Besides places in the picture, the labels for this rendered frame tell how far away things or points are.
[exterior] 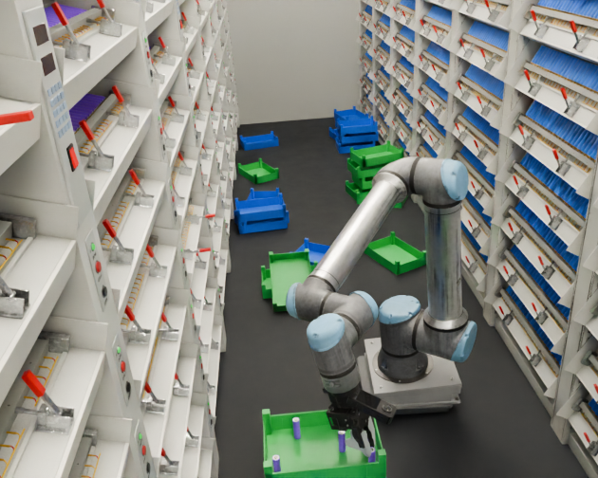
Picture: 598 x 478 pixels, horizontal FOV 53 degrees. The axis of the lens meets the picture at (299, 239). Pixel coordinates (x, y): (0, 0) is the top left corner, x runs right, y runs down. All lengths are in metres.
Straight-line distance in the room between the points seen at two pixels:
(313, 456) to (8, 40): 1.24
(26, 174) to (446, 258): 1.38
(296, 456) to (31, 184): 1.07
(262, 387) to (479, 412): 0.84
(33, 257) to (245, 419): 1.65
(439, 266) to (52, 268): 1.38
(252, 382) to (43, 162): 1.82
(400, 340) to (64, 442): 1.54
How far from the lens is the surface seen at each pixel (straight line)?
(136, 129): 1.34
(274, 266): 3.04
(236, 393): 2.48
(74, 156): 0.87
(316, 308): 1.50
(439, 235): 1.89
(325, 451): 1.67
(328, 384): 1.44
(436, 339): 2.11
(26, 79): 0.81
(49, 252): 0.84
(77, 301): 0.92
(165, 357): 1.54
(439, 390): 2.28
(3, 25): 0.81
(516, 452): 2.29
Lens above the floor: 1.62
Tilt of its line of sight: 27 degrees down
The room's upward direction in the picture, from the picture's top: 4 degrees counter-clockwise
